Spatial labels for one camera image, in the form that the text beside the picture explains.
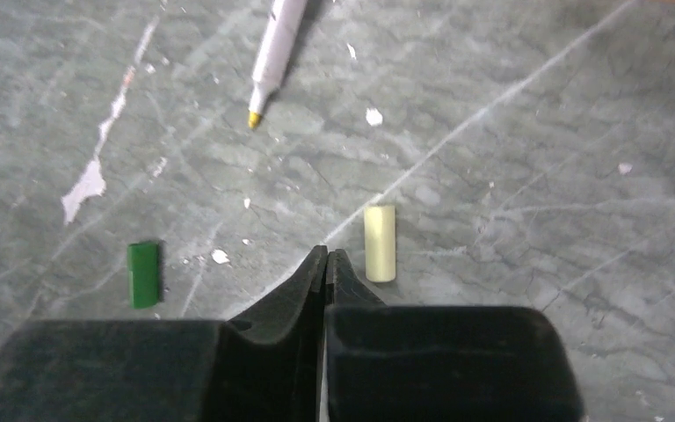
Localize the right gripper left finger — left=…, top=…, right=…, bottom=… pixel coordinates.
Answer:
left=0, top=246, right=328, bottom=421

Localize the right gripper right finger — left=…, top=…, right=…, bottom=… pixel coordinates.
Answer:
left=325, top=250, right=585, bottom=421

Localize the cream pen cap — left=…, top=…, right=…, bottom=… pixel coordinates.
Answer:
left=364, top=205, right=396, bottom=283

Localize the green pen cap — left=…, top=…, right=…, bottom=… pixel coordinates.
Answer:
left=127, top=241, right=161, bottom=309

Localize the white pen pointing up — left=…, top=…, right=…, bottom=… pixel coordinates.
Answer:
left=248, top=0, right=308, bottom=129

